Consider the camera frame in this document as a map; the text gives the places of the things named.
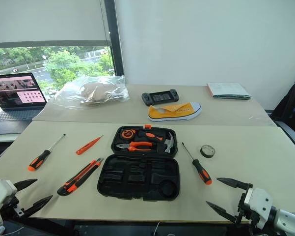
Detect orange voltage tester pen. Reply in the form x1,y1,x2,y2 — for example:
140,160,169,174
76,134,104,155

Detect black electrical tape roll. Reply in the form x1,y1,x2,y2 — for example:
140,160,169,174
200,145,216,158

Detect black handheld game console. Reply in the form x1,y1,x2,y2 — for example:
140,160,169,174
141,88,180,107

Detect white roller blind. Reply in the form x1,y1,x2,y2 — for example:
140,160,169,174
0,0,107,49

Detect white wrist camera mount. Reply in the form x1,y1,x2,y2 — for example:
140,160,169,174
244,188,277,230
0,178,18,228

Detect clear plastic bag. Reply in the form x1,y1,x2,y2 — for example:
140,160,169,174
54,75,130,107

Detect claw hammer orange black handle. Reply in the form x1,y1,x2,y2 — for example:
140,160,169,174
138,131,175,154

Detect black office chair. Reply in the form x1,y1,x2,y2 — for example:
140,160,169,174
269,78,295,146

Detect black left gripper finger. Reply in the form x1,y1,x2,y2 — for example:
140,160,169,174
21,195,54,218
13,178,38,191

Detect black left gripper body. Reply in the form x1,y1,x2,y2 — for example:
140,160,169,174
1,194,25,220

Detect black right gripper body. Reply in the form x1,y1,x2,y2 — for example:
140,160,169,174
235,188,261,229

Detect orange black utility knife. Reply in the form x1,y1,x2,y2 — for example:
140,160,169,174
56,157,104,197

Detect orange black tape measure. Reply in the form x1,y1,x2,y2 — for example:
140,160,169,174
121,129,136,141

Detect open grey laptop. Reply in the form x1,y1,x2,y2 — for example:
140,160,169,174
0,72,48,123

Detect black plastic tool case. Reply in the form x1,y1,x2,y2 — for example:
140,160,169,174
97,125,181,202

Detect stack of booklets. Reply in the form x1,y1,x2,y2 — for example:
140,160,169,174
207,83,252,100

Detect dark-shaft screwdriver orange black handle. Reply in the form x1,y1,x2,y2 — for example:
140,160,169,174
181,142,213,186

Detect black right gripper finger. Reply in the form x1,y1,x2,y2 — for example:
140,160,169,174
205,200,238,225
216,177,254,191

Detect beige item inside bag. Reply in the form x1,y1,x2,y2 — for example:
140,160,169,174
80,82,116,103

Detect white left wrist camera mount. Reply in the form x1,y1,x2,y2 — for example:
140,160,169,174
0,178,18,228

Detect black window frame post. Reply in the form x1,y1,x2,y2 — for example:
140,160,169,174
104,0,125,77

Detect orange handled pliers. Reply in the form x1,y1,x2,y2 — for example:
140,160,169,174
116,142,153,152

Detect yellow canvas sneaker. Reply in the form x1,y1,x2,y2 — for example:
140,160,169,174
147,102,202,123

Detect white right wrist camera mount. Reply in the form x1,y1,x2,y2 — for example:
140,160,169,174
244,188,277,230

